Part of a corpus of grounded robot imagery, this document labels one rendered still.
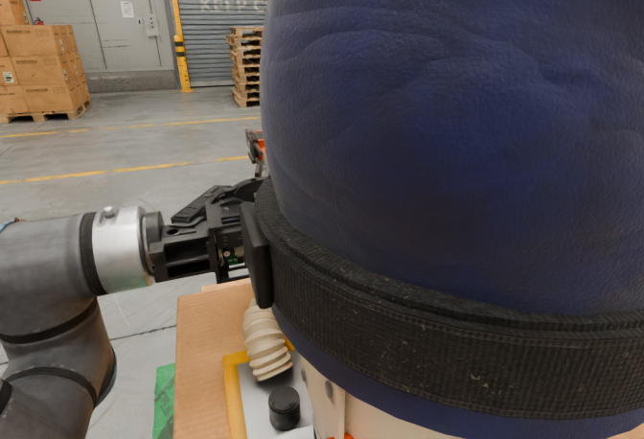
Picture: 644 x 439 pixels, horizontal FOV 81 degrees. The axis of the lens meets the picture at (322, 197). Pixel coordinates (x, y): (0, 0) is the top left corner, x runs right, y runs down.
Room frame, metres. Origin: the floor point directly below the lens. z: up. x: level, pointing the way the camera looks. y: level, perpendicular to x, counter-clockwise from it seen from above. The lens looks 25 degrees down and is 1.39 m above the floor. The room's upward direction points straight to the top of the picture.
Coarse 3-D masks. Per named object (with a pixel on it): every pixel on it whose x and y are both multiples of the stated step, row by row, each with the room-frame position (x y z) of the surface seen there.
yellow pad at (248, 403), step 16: (240, 352) 0.30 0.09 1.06; (288, 352) 0.30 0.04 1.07; (224, 368) 0.28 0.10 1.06; (240, 368) 0.28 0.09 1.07; (288, 368) 0.28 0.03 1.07; (224, 384) 0.26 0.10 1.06; (240, 384) 0.26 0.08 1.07; (256, 384) 0.26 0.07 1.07; (272, 384) 0.26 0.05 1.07; (288, 384) 0.26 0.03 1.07; (304, 384) 0.26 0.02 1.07; (240, 400) 0.24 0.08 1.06; (256, 400) 0.24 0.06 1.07; (272, 400) 0.22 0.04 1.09; (288, 400) 0.22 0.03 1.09; (304, 400) 0.24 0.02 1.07; (240, 416) 0.23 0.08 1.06; (256, 416) 0.22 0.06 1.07; (272, 416) 0.21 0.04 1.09; (288, 416) 0.21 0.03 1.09; (304, 416) 0.22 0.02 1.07; (240, 432) 0.21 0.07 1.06; (256, 432) 0.21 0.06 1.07; (272, 432) 0.21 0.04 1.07
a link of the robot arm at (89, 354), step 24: (96, 312) 0.32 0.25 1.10; (0, 336) 0.28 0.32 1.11; (24, 336) 0.27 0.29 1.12; (48, 336) 0.28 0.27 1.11; (72, 336) 0.29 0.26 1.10; (96, 336) 0.31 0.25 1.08; (24, 360) 0.26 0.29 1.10; (48, 360) 0.26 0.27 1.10; (72, 360) 0.27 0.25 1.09; (96, 360) 0.29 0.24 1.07; (96, 384) 0.27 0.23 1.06
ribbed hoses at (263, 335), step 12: (252, 300) 0.32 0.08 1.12; (252, 312) 0.31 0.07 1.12; (264, 312) 0.30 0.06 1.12; (252, 324) 0.29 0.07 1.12; (264, 324) 0.29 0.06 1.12; (276, 324) 0.29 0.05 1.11; (252, 336) 0.28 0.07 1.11; (264, 336) 0.28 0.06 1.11; (276, 336) 0.28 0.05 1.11; (252, 348) 0.27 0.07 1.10; (264, 348) 0.27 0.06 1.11; (276, 348) 0.27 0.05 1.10; (252, 360) 0.27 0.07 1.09; (264, 360) 0.26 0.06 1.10; (276, 360) 0.26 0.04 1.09; (288, 360) 0.27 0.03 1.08; (264, 372) 0.26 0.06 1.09; (276, 372) 0.26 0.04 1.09
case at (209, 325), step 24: (240, 288) 0.44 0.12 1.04; (192, 312) 0.39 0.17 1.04; (216, 312) 0.39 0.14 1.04; (240, 312) 0.39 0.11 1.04; (192, 336) 0.35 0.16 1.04; (216, 336) 0.35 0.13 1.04; (240, 336) 0.35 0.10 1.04; (192, 360) 0.31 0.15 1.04; (216, 360) 0.31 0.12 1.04; (192, 384) 0.28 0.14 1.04; (216, 384) 0.28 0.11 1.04; (192, 408) 0.25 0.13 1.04; (216, 408) 0.25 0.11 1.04; (192, 432) 0.22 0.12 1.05; (216, 432) 0.22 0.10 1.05
